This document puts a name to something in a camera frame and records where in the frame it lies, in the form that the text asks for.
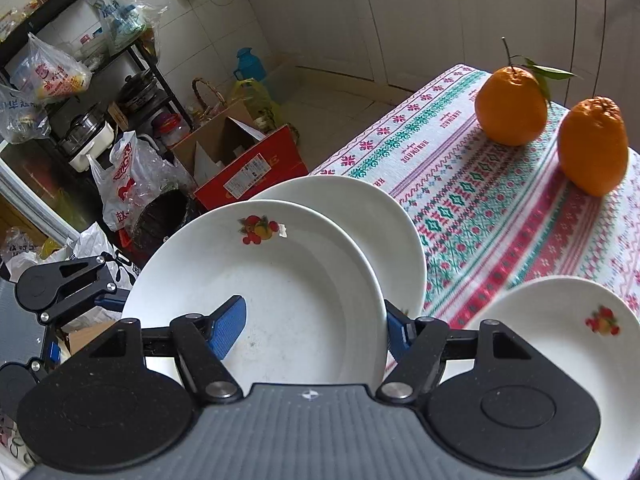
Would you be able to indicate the white plastic bag red print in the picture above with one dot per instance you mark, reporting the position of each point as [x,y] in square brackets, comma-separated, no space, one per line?
[125,180]

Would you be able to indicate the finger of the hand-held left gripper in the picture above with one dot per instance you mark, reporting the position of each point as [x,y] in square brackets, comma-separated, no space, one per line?
[51,347]
[117,301]

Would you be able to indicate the plastic bag with yellow contents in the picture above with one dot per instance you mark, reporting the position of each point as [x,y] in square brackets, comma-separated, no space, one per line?
[50,72]

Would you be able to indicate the brown cardboard box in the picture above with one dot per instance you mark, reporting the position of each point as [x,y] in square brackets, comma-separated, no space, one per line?
[215,140]

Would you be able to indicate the red cardboard box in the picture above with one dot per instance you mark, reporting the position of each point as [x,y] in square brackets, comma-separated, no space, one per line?
[250,172]

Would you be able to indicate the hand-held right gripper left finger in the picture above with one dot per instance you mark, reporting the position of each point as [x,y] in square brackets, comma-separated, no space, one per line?
[231,321]

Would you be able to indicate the patterned red green tablecloth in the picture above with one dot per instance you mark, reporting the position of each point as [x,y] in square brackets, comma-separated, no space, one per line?
[450,200]

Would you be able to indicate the orange without leaf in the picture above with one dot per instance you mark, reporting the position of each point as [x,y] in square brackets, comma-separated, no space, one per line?
[592,145]

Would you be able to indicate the plain white plate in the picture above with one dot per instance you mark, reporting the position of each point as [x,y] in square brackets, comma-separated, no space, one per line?
[370,210]

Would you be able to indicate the blue thermos jug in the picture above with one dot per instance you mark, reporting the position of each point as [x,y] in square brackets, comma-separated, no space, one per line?
[248,65]

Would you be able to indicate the white kitchen cabinets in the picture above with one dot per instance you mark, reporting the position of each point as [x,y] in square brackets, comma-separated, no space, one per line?
[400,20]

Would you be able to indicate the white plate with fruit print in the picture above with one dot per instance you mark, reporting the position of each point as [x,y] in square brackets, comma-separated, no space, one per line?
[545,320]
[300,280]

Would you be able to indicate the crumpled clear plastic bag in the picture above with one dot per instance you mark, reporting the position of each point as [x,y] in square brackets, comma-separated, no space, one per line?
[20,115]

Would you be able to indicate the dark woven waste basket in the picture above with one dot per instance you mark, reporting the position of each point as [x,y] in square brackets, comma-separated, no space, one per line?
[162,220]

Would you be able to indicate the jar with red lid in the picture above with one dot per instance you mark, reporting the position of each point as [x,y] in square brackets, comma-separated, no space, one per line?
[170,129]

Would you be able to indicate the orange with stem and leaf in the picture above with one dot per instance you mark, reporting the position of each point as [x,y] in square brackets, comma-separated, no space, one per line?
[510,107]

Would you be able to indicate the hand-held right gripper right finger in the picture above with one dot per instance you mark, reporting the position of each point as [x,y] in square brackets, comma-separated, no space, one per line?
[397,332]

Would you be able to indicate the black metal shelf rack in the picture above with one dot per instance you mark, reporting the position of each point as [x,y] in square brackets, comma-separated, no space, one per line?
[145,65]

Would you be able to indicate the white crumpled plastic bags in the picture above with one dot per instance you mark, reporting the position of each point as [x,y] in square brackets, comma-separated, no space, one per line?
[85,247]

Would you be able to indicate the dark cooking pot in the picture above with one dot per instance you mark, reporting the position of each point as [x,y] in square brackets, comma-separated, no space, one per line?
[137,92]

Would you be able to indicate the white cooker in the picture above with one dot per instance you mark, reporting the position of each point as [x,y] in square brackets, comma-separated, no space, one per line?
[95,147]

